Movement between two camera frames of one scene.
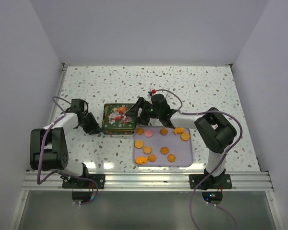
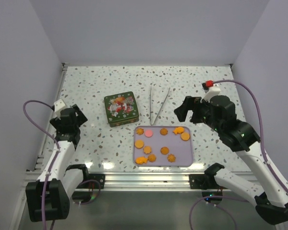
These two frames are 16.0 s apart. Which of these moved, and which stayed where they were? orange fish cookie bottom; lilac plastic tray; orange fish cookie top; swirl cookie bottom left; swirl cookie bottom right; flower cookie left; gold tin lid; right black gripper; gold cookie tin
Moved: gold cookie tin; right black gripper; gold tin lid
Stayed: orange fish cookie top; swirl cookie bottom left; orange fish cookie bottom; flower cookie left; lilac plastic tray; swirl cookie bottom right
